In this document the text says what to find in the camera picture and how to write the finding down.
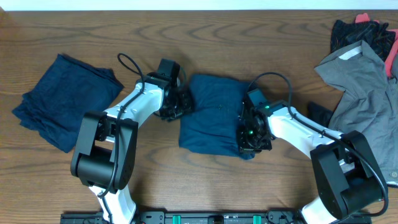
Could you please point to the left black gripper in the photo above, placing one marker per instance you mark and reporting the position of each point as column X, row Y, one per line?
column 188, row 105

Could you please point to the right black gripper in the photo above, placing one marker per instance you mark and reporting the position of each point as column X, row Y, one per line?
column 244, row 145

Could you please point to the navy blue shorts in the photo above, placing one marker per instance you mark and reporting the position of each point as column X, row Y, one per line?
column 212, row 127

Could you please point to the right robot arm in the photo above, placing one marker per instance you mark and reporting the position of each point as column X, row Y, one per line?
column 346, row 172

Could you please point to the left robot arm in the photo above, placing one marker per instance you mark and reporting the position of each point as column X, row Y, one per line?
column 105, row 150

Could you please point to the black garment with label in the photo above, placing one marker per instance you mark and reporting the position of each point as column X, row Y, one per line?
column 319, row 114

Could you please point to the grey shirt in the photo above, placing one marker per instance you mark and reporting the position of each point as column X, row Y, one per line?
column 369, row 101

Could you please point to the folded navy blue cloth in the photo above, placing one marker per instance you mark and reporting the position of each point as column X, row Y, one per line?
column 68, row 89

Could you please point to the black patterned garment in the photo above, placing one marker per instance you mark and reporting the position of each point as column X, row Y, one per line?
column 374, row 34

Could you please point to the coral red garment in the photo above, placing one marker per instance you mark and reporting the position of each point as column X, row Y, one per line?
column 393, row 51

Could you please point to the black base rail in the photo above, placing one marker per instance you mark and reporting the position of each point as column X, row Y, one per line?
column 271, row 217

